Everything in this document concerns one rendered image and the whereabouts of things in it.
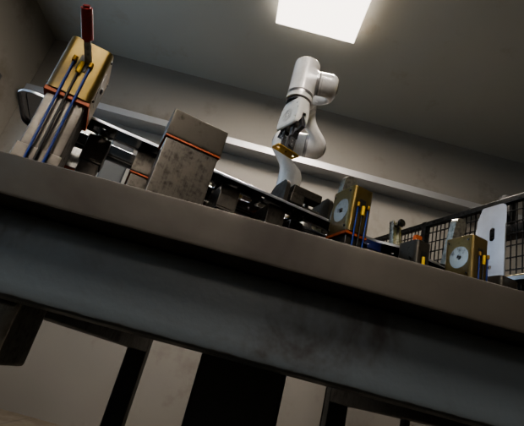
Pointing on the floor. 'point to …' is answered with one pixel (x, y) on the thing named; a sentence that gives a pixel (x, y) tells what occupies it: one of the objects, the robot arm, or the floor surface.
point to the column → (233, 395)
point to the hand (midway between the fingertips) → (287, 144)
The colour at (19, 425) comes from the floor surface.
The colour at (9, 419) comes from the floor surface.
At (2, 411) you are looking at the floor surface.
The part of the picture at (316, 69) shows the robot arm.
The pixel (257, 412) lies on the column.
